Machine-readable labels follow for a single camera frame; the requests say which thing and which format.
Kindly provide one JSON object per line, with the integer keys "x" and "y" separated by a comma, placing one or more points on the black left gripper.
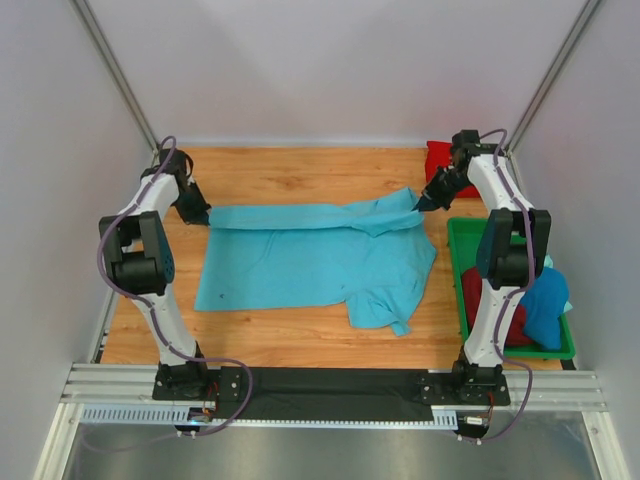
{"x": 198, "y": 215}

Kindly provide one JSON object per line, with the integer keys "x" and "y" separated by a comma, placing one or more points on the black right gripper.
{"x": 431, "y": 199}

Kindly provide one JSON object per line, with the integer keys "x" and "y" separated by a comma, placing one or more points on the light blue t-shirt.
{"x": 373, "y": 256}

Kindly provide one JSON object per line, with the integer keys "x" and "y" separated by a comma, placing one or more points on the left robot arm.
{"x": 136, "y": 261}

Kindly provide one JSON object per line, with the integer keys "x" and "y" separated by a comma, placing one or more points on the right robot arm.
{"x": 509, "y": 258}

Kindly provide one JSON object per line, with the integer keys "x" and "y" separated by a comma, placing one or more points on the green plastic bin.
{"x": 464, "y": 235}

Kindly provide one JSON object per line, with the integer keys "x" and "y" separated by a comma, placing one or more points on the folded red t-shirt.
{"x": 438, "y": 155}

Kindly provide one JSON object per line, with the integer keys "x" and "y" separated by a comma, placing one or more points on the dark red t-shirt in bin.
{"x": 472, "y": 288}

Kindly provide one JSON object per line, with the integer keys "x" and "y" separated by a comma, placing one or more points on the mint green t-shirt in bin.
{"x": 548, "y": 263}

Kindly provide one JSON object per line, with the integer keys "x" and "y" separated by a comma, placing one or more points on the blue t-shirt in bin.
{"x": 544, "y": 303}

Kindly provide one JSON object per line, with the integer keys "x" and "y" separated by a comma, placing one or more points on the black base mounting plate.
{"x": 334, "y": 395}

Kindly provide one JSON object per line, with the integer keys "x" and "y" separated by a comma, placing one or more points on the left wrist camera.
{"x": 177, "y": 163}

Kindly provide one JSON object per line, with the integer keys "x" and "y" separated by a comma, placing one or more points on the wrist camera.
{"x": 177, "y": 163}
{"x": 467, "y": 142}

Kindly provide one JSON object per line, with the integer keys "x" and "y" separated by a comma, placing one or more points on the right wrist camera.
{"x": 467, "y": 142}

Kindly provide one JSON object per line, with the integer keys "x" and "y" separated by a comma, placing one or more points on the left aluminium corner post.
{"x": 98, "y": 38}

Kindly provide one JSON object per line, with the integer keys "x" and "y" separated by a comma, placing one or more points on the aluminium corner post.
{"x": 578, "y": 29}
{"x": 98, "y": 38}

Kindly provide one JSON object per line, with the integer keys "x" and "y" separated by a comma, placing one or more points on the right aluminium corner post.
{"x": 578, "y": 29}

